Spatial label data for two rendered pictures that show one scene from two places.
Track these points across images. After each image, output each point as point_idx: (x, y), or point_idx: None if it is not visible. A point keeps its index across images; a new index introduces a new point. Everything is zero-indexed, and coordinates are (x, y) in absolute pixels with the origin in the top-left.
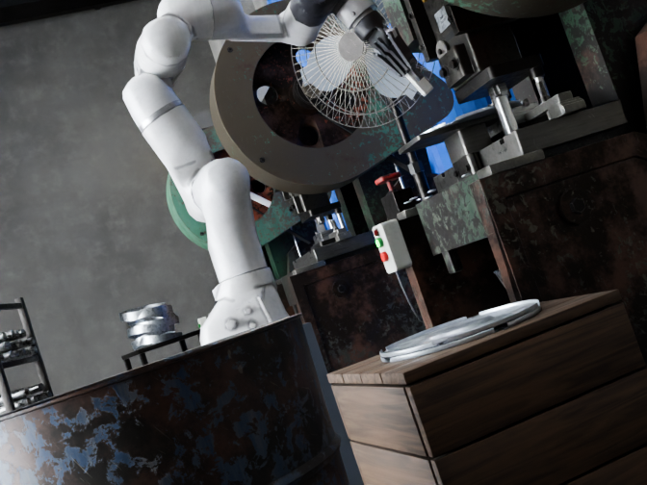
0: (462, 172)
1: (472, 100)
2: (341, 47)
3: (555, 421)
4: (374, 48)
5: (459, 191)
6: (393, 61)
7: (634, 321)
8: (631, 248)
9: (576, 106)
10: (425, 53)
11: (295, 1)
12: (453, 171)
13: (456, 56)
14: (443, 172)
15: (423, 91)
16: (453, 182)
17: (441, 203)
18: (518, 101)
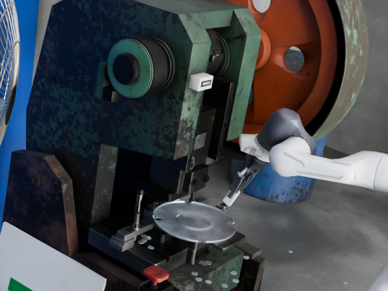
0: (200, 256)
1: (157, 197)
2: (9, 104)
3: None
4: (244, 172)
5: (222, 269)
6: (243, 183)
7: None
8: None
9: None
10: (189, 165)
11: (315, 150)
12: (178, 256)
13: (207, 173)
14: (164, 258)
15: (231, 203)
16: (174, 264)
17: (204, 281)
18: (194, 202)
